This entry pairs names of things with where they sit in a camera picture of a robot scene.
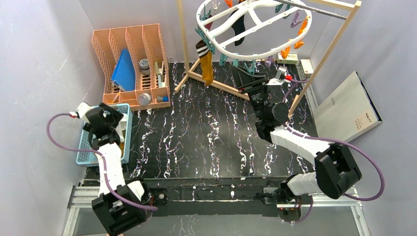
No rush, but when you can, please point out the black sock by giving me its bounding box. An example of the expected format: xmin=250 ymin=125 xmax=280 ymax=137
xmin=232 ymin=15 xmax=246 ymax=46

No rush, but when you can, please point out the orange striped-cuff sock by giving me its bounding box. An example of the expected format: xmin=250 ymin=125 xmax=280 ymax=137
xmin=196 ymin=40 xmax=213 ymax=86

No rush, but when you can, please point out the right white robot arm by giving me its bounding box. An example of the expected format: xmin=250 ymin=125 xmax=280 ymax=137
xmin=229 ymin=65 xmax=362 ymax=201

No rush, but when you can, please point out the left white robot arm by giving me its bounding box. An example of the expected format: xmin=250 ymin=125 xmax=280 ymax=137
xmin=77 ymin=102 xmax=157 ymax=236

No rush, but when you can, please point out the white round clip hanger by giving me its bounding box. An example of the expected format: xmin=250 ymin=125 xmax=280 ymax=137
xmin=196 ymin=0 xmax=312 ymax=60

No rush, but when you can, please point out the light blue plastic basket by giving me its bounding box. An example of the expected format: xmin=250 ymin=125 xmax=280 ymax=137
xmin=76 ymin=103 xmax=133 ymax=167

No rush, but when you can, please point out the small white box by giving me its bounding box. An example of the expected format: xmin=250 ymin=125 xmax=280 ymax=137
xmin=277 ymin=53 xmax=299 ymax=65

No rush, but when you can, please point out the white power strip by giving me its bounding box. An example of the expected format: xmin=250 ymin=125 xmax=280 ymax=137
xmin=299 ymin=59 xmax=314 ymax=79

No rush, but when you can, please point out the blue folder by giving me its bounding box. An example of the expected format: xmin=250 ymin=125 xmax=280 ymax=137
xmin=111 ymin=49 xmax=136 ymax=92

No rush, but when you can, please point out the small blue cap bottle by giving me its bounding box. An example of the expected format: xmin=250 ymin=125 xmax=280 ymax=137
xmin=156 ymin=96 xmax=169 ymax=103

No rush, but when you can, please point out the peach file organizer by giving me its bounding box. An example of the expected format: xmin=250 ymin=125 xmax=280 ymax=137
xmin=91 ymin=24 xmax=171 ymax=111

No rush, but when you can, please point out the small grey jar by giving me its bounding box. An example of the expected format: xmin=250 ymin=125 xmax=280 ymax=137
xmin=139 ymin=59 xmax=150 ymax=76

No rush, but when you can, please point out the grey flat box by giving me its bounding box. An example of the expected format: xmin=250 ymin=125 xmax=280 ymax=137
xmin=313 ymin=71 xmax=383 ymax=142

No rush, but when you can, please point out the metal rack rod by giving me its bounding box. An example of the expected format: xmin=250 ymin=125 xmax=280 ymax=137
xmin=277 ymin=0 xmax=347 ymax=20

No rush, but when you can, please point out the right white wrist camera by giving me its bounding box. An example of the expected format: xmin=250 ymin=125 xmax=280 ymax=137
xmin=267 ymin=66 xmax=293 ymax=86

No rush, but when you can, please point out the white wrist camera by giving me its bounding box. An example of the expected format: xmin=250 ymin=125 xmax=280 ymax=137
xmin=267 ymin=66 xmax=293 ymax=86
xmin=76 ymin=102 xmax=92 ymax=124

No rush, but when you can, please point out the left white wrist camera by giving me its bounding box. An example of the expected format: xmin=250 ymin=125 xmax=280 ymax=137
xmin=76 ymin=102 xmax=92 ymax=124

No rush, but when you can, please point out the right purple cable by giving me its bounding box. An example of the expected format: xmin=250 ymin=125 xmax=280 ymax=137
xmin=281 ymin=78 xmax=386 ymax=225

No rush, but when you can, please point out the purple cable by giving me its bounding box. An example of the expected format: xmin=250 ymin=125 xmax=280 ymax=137
xmin=46 ymin=113 xmax=159 ymax=212
xmin=281 ymin=78 xmax=386 ymax=225

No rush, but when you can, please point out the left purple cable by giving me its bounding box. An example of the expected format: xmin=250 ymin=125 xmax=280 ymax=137
xmin=46 ymin=113 xmax=159 ymax=212

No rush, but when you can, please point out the wooden hanging rack frame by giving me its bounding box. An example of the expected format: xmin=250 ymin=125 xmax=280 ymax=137
xmin=173 ymin=0 xmax=362 ymax=118

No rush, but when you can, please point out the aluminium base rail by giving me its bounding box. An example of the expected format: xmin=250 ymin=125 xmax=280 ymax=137
xmin=61 ymin=184 xmax=370 ymax=236

